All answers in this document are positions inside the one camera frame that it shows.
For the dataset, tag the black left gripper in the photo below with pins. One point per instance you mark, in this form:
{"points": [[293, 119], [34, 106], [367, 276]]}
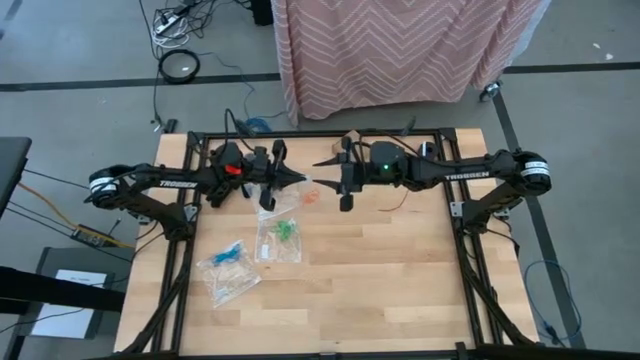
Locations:
{"points": [[267, 172]]}

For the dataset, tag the black power brick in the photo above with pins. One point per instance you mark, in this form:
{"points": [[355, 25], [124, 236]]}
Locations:
{"points": [[90, 236]]}

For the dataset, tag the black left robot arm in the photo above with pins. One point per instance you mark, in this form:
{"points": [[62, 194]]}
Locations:
{"points": [[160, 182]]}

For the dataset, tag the white paper sheet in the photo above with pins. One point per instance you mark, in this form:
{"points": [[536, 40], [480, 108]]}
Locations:
{"points": [[65, 324]]}

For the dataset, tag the black bar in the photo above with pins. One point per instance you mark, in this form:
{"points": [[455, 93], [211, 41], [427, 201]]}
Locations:
{"points": [[50, 290]]}

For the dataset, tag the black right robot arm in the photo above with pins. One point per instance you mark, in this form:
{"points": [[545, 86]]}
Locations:
{"points": [[475, 172]]}

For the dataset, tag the black side desk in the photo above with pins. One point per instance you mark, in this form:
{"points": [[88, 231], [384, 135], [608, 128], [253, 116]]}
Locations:
{"points": [[12, 170]]}

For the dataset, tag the green rubber band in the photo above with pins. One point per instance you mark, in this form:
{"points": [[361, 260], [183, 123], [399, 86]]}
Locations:
{"points": [[287, 234], [281, 229]]}

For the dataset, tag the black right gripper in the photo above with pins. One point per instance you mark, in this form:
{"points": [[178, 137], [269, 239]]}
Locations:
{"points": [[385, 162]]}

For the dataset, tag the black floor box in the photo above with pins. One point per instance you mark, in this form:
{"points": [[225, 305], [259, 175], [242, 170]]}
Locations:
{"points": [[262, 12]]}

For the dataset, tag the pink chevron curtain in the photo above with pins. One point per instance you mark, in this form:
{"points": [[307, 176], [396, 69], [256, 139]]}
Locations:
{"points": [[390, 50]]}

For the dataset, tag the grey floor mat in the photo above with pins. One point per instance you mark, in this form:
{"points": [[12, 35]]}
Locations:
{"points": [[117, 260]]}

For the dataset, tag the clear plastic zip bag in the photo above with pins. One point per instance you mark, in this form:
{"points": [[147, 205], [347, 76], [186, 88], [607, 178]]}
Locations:
{"points": [[307, 192], [227, 280], [277, 247], [280, 202]]}

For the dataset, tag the black aluminium table frame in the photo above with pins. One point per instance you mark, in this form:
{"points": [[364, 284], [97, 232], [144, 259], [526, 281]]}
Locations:
{"points": [[300, 350]]}

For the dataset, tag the blue rubber band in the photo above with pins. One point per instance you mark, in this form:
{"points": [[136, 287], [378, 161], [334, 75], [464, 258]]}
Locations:
{"points": [[231, 252], [219, 259]]}

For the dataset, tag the white power strip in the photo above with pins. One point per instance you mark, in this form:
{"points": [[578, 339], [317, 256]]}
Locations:
{"points": [[167, 24]]}

